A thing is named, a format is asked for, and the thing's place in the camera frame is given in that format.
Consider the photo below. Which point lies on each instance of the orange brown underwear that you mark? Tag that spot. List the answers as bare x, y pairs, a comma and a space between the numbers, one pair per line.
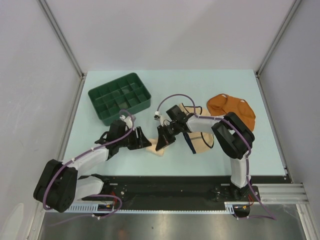
222, 104

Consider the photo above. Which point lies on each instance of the right aluminium frame post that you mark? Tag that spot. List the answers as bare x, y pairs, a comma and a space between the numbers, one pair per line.
278, 36

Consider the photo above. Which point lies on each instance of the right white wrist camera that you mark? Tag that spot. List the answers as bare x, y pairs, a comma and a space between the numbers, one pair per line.
159, 117

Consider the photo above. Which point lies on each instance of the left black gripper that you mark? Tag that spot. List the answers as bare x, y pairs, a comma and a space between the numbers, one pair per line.
141, 142

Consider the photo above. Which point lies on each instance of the beige navy-trimmed underwear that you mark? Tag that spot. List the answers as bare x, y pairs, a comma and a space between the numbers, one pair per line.
198, 142

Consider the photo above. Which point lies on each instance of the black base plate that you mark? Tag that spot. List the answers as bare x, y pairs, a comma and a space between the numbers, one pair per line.
175, 203

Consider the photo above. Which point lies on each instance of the green compartment tray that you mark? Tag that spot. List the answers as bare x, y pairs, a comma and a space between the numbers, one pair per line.
127, 92

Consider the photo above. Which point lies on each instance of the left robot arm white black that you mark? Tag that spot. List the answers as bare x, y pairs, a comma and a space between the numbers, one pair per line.
62, 182

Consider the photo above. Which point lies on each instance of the left aluminium frame post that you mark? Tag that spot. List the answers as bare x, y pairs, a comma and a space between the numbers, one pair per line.
44, 6

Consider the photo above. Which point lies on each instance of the aluminium frame post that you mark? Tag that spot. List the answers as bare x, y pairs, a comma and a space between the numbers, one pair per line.
278, 36
44, 6

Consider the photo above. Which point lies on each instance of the white slotted cable duct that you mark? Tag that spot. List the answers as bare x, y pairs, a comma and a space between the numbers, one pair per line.
106, 208

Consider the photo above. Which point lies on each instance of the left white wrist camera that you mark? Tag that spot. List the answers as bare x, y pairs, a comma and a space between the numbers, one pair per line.
129, 120

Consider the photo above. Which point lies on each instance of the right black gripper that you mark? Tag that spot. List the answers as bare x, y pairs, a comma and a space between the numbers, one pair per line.
164, 139

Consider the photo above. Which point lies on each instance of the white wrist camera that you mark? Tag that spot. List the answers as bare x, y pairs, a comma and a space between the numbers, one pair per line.
129, 120
159, 117

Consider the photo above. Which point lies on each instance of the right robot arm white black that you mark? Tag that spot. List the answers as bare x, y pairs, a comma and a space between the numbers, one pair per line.
234, 137

